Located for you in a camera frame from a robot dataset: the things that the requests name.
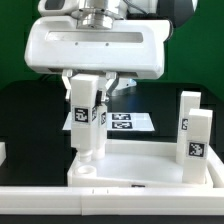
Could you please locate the white marker tag sheet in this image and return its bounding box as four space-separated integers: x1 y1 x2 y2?
62 111 156 132

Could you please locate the white left barrier rail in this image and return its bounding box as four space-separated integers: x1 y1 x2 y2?
0 142 6 166

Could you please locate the white barrier rail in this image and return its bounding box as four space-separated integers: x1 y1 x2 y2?
0 187 224 215
0 142 6 166

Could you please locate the white desk tabletop panel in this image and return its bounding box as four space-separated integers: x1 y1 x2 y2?
67 139 224 188

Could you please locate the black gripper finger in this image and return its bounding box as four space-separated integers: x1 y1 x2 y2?
62 70 73 101
99 72 118 104

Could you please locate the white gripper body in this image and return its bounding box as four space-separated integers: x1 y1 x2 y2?
25 16 171 79

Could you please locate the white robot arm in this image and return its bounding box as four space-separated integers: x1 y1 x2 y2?
24 0 198 102

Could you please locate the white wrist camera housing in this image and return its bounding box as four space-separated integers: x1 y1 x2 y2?
38 0 79 17

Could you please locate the white front barrier rail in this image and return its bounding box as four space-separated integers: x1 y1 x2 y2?
0 187 224 215

